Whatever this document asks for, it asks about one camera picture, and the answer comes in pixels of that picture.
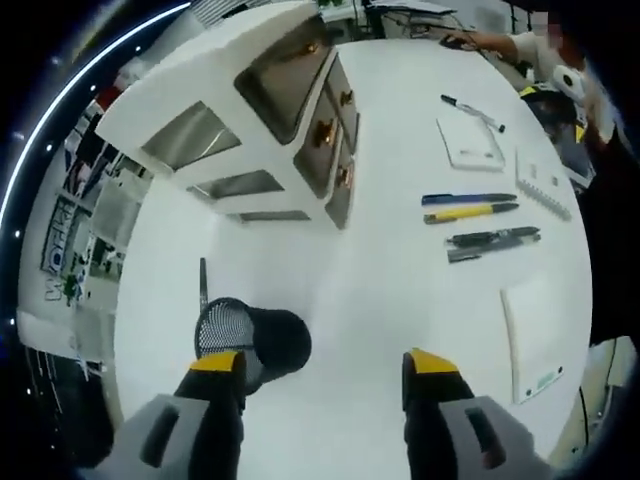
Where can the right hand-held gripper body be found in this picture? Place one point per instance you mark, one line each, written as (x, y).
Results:
(570, 80)

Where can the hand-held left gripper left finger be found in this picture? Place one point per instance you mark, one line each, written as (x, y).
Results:
(150, 440)

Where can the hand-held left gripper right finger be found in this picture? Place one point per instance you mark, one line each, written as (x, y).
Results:
(450, 440)

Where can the white spiral notebook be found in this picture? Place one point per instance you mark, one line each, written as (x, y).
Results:
(537, 175)

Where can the thick white sticky note stack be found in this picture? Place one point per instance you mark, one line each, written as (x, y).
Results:
(465, 140)

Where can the black marker pen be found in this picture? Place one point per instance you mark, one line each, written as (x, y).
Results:
(447, 99)

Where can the large white sticky note pad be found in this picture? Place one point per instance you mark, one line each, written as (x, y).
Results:
(535, 335)

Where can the blue pen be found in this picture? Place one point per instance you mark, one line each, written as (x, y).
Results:
(450, 199)

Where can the yellow pen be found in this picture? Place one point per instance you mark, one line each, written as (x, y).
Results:
(465, 212)

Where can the black mesh pen holder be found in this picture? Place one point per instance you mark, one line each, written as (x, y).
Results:
(280, 340)

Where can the dark slim pen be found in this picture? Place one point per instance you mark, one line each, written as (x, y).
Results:
(204, 280)

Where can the grey black pen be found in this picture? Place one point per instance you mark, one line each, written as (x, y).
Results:
(462, 256)

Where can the white desk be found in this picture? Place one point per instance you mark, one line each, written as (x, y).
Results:
(350, 300)

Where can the black computer mouse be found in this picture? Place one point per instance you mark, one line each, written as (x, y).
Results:
(451, 43)

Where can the translucent white storage box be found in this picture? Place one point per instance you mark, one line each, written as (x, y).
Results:
(60, 335)

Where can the white plastic drawer cabinet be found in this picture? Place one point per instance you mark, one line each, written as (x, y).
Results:
(210, 75)

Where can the long curved ceiling light strip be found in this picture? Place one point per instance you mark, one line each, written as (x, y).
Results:
(75, 67)

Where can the blue wall lettering sign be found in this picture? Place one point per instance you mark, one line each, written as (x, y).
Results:
(65, 250)

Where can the white wall shelving unit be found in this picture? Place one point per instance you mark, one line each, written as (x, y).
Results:
(100, 150)

